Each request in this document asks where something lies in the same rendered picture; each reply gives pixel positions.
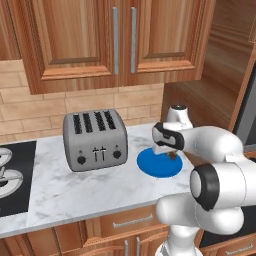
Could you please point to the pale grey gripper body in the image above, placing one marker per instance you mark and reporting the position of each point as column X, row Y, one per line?
column 159, row 149

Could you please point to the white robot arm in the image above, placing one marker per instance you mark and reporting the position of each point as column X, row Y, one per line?
column 216, row 186

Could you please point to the brown chicken drumstick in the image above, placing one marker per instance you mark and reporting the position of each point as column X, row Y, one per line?
column 172, row 155

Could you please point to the round blue plate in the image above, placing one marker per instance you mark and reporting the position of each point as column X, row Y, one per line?
column 155, row 166

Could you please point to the silver four-slot toaster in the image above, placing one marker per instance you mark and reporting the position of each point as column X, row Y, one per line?
column 95, row 146

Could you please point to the wooden drawer front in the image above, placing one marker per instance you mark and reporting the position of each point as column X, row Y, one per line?
column 133, row 230
column 216, row 250

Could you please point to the tall wooden cabinet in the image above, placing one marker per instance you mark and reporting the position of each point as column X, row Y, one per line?
column 213, row 76

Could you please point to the grey built-in oven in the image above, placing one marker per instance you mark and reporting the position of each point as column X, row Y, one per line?
column 247, row 116

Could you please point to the wooden base cupboard door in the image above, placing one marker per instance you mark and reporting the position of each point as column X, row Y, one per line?
column 40, row 243
column 106, row 250
column 150, row 245

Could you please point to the black appliance front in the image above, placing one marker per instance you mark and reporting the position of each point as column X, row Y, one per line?
column 233, row 235

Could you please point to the black hob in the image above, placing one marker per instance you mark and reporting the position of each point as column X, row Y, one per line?
column 26, row 180

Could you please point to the narrow wooden wall cupboard door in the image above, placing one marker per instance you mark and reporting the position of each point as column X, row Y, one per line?
column 166, row 36

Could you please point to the wide wooden wall cupboard door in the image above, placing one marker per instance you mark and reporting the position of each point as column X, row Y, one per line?
column 70, row 40

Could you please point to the plain wooden wall cupboard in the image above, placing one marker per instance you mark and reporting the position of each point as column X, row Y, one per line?
column 6, row 30

